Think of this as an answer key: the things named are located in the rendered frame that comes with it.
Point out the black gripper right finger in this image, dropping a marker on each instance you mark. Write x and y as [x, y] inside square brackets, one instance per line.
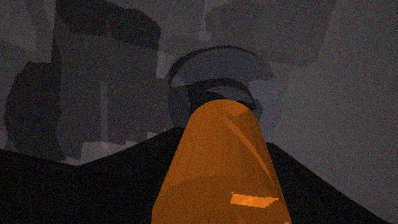
[311, 200]

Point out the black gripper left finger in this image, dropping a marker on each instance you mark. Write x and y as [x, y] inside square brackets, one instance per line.
[120, 188]

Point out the orange knob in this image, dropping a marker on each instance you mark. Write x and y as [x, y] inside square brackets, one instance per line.
[221, 172]

